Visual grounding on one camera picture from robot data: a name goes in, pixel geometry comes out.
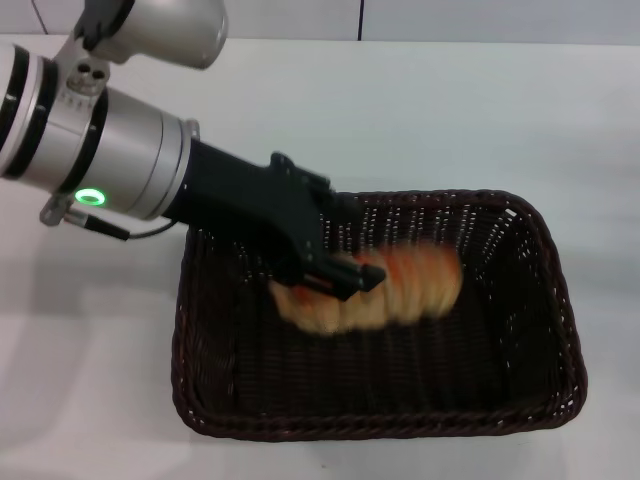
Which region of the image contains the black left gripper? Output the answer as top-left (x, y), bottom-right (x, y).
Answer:
top-left (163, 139), bottom-right (388, 303)

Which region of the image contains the orange striped bread loaf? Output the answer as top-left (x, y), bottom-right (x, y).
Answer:
top-left (268, 243), bottom-right (465, 337)

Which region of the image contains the dark brown woven basket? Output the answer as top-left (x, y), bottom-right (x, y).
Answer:
top-left (171, 188), bottom-right (590, 443)

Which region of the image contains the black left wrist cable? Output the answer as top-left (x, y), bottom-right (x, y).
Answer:
top-left (125, 218), bottom-right (175, 240)

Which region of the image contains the black left wrist cable connector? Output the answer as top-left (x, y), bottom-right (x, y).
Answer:
top-left (63, 211), bottom-right (131, 242)

